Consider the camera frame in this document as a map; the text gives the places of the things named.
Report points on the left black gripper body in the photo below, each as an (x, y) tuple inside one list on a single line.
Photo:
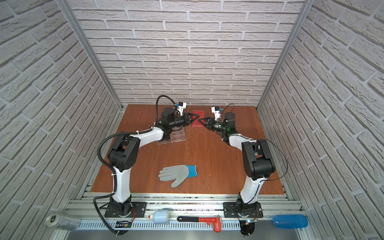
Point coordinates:
[(182, 121)]

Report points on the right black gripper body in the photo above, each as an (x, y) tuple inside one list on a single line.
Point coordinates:
[(217, 126)]

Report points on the clear acrylic card organizer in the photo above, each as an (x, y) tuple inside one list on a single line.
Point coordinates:
[(177, 135)]

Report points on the red leather card holder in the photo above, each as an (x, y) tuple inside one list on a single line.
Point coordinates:
[(197, 115)]

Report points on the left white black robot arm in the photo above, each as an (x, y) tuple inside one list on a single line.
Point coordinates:
[(119, 152)]

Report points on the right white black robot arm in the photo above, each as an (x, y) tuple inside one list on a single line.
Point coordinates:
[(258, 162)]

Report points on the grey blue work glove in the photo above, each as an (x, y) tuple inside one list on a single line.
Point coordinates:
[(178, 174)]

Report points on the white plastic bottle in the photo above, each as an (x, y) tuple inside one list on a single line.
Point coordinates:
[(160, 217)]

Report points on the blue plastic bottle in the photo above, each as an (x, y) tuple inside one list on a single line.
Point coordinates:
[(290, 221)]

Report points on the silver drink can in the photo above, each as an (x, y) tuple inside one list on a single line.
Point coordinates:
[(62, 222)]

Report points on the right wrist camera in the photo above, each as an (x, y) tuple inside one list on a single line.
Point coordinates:
[(217, 111)]

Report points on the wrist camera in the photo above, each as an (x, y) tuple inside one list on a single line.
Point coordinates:
[(217, 111), (180, 107)]

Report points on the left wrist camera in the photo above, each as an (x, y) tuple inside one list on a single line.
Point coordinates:
[(180, 107)]

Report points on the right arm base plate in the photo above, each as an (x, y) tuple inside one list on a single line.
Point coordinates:
[(240, 210)]

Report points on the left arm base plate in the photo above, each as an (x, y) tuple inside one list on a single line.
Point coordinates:
[(125, 210)]

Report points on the aluminium rail frame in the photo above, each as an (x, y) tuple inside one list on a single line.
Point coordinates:
[(192, 216)]

